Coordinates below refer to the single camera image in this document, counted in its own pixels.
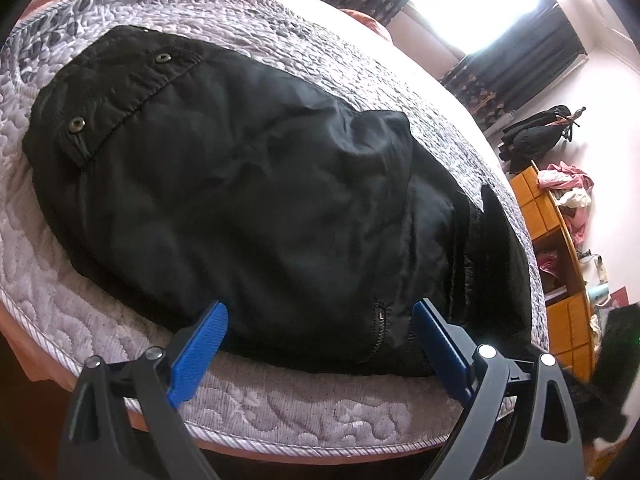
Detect grey quilted bed cover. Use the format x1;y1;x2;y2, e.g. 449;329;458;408
0;0;551;461

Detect pink pillow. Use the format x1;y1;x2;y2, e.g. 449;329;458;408
345;7;393;41

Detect black quilted jacket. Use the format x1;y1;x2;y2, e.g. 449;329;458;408
21;25;533;378

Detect orange wooden cabinet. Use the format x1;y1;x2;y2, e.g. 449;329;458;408
510;160;601;381

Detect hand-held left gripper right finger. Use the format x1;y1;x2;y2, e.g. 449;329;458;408
412;299;586;480

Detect pile of pink clothes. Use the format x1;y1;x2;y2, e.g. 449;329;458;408
537;160;596;246

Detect dark coats on rack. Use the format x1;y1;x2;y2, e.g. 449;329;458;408
500;105;586;173

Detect bright window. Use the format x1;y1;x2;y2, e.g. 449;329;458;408
410;0;551;56

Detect pink bed sheet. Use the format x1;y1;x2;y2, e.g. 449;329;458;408
0;305;451;466

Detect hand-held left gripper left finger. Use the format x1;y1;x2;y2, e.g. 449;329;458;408
59;301;230;480

